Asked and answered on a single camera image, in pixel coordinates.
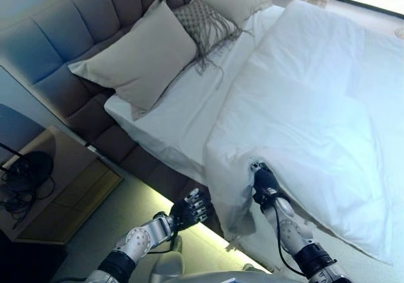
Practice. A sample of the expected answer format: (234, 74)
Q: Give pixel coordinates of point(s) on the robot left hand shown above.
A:
(189, 210)

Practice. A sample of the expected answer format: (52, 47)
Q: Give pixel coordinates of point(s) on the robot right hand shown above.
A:
(265, 182)

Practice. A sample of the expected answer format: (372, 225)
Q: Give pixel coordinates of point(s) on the white duvet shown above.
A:
(315, 106)

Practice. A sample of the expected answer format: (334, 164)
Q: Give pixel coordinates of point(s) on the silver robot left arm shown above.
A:
(135, 238)

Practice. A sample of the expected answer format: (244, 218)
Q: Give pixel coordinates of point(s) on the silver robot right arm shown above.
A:
(303, 242)

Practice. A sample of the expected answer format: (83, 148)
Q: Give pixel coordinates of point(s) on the white fitted bed sheet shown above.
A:
(176, 122)

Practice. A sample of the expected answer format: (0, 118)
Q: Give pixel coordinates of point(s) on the silver robot torso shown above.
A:
(240, 275)

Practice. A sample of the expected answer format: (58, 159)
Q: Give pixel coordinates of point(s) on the wooden nightstand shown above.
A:
(72, 194)

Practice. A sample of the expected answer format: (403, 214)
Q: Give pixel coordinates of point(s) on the large beige pillow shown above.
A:
(139, 58)

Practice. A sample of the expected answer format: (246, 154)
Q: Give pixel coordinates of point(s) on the black lamp base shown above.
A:
(31, 166)

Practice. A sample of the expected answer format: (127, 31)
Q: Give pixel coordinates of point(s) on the woven fringed grey cushion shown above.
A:
(197, 17)

